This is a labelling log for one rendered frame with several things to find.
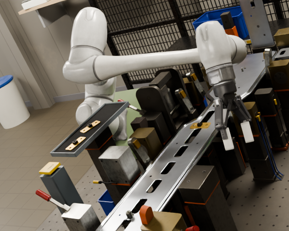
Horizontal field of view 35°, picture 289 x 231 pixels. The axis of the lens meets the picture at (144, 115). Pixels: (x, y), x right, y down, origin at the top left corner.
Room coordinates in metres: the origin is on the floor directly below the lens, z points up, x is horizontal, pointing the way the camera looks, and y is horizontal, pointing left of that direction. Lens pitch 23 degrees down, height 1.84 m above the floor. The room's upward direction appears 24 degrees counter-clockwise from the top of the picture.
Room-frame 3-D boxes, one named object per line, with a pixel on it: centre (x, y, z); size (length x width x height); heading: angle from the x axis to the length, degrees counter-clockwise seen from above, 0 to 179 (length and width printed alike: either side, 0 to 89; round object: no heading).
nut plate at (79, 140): (1.59, 0.28, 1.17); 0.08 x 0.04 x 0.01; 129
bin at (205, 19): (2.45, -0.62, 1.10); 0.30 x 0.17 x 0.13; 41
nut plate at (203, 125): (1.62, -0.19, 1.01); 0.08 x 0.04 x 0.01; 47
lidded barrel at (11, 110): (5.83, 1.60, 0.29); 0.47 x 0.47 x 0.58
